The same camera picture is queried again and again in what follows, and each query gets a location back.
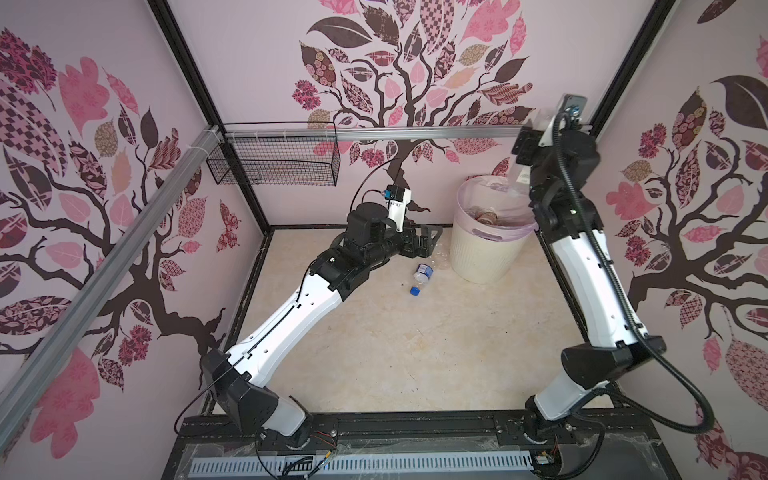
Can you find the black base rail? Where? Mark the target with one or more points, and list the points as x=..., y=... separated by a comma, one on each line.
x=602, y=443

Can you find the white bin with purple liner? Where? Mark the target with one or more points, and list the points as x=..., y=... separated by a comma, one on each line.
x=480, y=253

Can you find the crushed orange coffee bottle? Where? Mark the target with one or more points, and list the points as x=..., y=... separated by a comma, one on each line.
x=486, y=217

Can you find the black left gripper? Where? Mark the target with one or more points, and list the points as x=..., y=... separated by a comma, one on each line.
x=424, y=243

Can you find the clear bottle with white cap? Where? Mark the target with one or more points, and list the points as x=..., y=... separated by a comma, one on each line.
x=519, y=179

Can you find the black corner frame post left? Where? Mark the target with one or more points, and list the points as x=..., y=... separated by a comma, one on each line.
x=168, y=24

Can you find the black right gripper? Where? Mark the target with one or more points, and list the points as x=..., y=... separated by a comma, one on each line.
x=523, y=145

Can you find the aluminium rail on wall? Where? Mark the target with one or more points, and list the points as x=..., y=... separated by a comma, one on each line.
x=371, y=134
x=20, y=396

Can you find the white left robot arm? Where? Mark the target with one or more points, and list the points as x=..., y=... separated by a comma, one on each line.
x=238, y=377

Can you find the black wire mesh basket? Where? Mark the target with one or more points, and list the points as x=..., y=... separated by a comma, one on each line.
x=286, y=153

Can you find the black corner frame post right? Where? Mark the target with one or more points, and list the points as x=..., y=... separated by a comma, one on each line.
x=649, y=30

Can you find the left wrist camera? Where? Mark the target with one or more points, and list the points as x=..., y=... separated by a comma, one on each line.
x=397, y=200

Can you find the aluminium rail on left wall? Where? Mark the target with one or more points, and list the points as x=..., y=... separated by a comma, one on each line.
x=20, y=396

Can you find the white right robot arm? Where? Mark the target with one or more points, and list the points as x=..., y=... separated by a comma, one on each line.
x=570, y=233

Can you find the black corner frame post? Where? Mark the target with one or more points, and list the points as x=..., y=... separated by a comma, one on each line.
x=649, y=30
x=168, y=24

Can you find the aluminium rail on back wall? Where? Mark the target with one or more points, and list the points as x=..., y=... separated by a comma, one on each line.
x=371, y=134

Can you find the white slotted cable duct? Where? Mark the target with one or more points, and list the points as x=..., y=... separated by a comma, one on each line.
x=358, y=466

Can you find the clear bottle with blue cap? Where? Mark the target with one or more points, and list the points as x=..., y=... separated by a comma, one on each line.
x=422, y=276

